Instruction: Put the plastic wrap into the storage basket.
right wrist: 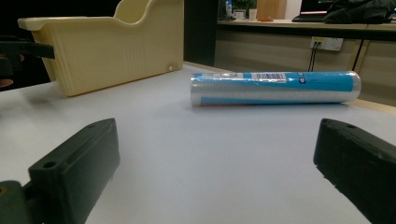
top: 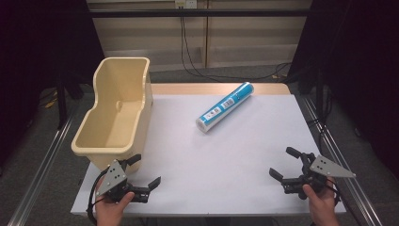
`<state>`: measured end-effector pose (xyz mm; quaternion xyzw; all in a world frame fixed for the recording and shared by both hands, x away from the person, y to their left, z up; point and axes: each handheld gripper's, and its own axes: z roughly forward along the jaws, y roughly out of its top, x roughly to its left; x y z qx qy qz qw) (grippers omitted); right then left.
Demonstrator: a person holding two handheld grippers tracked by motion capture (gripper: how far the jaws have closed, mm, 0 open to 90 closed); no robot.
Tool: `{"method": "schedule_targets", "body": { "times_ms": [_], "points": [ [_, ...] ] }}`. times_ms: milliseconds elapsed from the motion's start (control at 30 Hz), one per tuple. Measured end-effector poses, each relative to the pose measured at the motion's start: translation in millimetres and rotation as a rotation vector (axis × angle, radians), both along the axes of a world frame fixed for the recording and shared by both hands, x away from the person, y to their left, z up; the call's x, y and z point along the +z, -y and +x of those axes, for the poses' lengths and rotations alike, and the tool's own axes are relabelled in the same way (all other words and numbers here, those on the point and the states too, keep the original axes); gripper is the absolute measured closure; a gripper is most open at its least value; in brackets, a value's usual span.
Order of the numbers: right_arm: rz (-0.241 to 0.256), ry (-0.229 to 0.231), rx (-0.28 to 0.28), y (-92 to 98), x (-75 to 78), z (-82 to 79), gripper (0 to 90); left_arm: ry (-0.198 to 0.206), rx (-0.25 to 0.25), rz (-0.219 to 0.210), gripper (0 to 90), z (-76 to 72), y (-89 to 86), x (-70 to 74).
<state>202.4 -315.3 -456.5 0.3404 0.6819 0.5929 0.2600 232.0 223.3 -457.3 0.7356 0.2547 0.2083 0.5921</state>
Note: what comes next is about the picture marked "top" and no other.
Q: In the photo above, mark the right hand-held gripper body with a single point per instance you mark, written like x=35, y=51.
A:
x=326, y=166

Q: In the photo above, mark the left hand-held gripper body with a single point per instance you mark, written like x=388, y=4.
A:
x=114, y=177

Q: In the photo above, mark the cream plastic bin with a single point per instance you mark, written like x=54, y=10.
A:
x=125, y=78

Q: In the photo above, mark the blue roll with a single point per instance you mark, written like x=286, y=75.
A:
x=224, y=106

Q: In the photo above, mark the person's left hand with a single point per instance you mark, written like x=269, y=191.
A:
x=109, y=208

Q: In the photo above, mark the person's right hand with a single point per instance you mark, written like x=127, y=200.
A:
x=323, y=204

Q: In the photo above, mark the white table mat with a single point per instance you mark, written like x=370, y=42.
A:
x=219, y=169

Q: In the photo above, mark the black metal stand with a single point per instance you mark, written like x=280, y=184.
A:
x=61, y=103
x=319, y=97

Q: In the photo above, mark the dark curtain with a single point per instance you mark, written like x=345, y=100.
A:
x=360, y=62
x=37, y=47

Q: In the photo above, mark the metal floor rail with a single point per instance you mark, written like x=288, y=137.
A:
x=40, y=172
x=342, y=163

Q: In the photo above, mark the white wall socket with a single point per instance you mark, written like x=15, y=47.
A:
x=185, y=3

